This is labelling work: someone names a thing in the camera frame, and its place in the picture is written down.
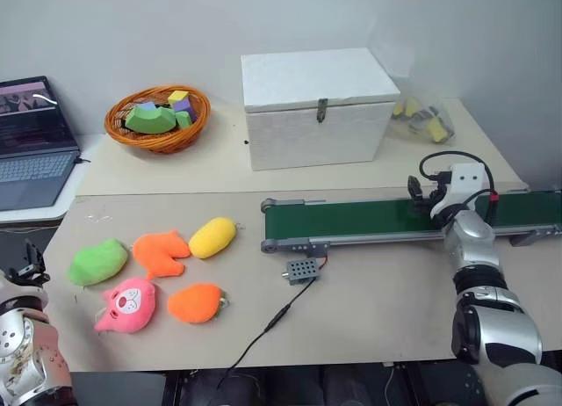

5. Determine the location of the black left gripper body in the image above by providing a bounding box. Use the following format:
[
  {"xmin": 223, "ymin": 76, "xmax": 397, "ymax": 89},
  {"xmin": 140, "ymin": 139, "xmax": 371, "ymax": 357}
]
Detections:
[{"xmin": 5, "ymin": 265, "xmax": 48, "ymax": 293}]

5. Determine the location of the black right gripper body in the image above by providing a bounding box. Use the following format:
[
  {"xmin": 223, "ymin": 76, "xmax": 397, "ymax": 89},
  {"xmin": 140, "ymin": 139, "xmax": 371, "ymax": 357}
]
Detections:
[{"xmin": 421, "ymin": 170, "xmax": 454, "ymax": 201}]

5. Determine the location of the green conveyor belt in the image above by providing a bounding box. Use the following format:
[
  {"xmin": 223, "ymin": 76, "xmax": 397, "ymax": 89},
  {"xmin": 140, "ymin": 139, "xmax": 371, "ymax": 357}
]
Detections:
[{"xmin": 259, "ymin": 187, "xmax": 562, "ymax": 255}]

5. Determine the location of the yellow sponge piece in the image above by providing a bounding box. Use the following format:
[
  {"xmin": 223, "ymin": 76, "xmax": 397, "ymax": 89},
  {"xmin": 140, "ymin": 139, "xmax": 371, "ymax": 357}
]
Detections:
[{"xmin": 426, "ymin": 118, "xmax": 450, "ymax": 144}]

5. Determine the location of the clear plastic bag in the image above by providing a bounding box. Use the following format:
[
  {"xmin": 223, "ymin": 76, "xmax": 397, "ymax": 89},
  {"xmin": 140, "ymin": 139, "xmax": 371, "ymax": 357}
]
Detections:
[{"xmin": 368, "ymin": 30, "xmax": 458, "ymax": 146}]

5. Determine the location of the green plush toy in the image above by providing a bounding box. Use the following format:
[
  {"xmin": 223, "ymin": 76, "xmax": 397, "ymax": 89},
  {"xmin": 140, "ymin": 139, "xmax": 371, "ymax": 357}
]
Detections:
[{"xmin": 67, "ymin": 237, "xmax": 130, "ymax": 287}]

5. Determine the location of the grey laptop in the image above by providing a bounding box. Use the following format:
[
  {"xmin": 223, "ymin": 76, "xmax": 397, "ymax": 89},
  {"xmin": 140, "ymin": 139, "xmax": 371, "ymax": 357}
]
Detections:
[{"xmin": 0, "ymin": 75, "xmax": 83, "ymax": 213}]

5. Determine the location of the pink plush toy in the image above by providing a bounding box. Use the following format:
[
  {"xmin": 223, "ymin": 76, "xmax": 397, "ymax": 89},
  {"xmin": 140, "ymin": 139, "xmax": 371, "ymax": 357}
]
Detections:
[{"xmin": 93, "ymin": 277, "xmax": 158, "ymax": 335}]

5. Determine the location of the white wooden box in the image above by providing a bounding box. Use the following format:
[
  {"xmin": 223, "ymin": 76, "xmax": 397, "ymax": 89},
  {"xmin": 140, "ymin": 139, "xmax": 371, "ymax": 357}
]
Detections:
[{"xmin": 240, "ymin": 47, "xmax": 401, "ymax": 172}]

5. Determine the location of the orange plush toy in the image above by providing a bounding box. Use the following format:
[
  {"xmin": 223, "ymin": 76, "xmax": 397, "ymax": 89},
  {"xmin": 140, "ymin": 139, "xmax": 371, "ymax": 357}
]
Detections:
[
  {"xmin": 131, "ymin": 229, "xmax": 192, "ymax": 281},
  {"xmin": 167, "ymin": 282, "xmax": 229, "ymax": 325}
]

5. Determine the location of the grey perforated control box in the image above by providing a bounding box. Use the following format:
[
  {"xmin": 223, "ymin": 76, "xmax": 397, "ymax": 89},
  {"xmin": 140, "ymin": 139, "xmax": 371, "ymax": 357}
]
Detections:
[{"xmin": 281, "ymin": 257, "xmax": 319, "ymax": 286}]

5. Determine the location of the dark grey panel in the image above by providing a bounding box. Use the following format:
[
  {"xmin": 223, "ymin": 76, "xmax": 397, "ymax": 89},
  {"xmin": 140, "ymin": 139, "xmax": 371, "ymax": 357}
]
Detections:
[{"xmin": 69, "ymin": 371, "xmax": 168, "ymax": 406}]

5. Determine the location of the orange wicker basket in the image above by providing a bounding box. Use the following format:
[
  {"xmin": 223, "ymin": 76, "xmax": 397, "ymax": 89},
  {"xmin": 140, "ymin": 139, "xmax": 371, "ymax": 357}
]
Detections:
[{"xmin": 104, "ymin": 84, "xmax": 212, "ymax": 155}]

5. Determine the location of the green arched foam block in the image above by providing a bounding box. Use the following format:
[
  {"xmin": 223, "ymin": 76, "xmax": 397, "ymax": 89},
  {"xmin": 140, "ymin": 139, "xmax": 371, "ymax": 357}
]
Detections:
[{"xmin": 125, "ymin": 104, "xmax": 177, "ymax": 135}]

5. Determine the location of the yellow plush toy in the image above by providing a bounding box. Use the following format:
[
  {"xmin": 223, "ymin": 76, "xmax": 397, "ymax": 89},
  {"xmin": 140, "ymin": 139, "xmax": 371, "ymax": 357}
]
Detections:
[{"xmin": 188, "ymin": 216, "xmax": 238, "ymax": 260}]

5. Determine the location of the yellow topped purple foam cube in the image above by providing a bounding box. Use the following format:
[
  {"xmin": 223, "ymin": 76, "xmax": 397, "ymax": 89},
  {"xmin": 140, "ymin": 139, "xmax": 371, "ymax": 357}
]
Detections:
[{"xmin": 167, "ymin": 90, "xmax": 191, "ymax": 113}]

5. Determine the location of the purple foam block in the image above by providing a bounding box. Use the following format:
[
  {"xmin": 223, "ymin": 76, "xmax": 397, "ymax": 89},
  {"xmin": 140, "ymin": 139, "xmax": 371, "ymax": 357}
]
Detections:
[{"xmin": 174, "ymin": 98, "xmax": 198, "ymax": 122}]

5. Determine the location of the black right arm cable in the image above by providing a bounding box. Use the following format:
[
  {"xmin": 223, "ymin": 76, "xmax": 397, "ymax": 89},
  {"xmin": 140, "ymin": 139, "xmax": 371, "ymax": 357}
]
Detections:
[{"xmin": 418, "ymin": 150, "xmax": 500, "ymax": 228}]

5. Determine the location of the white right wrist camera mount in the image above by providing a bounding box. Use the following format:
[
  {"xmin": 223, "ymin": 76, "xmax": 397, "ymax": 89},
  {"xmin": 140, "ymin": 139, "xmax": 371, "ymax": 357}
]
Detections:
[{"xmin": 430, "ymin": 163, "xmax": 491, "ymax": 219}]

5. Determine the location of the black power cable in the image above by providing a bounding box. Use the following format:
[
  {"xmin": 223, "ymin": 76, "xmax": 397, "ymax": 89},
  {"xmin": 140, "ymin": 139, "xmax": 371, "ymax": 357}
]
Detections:
[{"xmin": 217, "ymin": 274, "xmax": 318, "ymax": 386}]

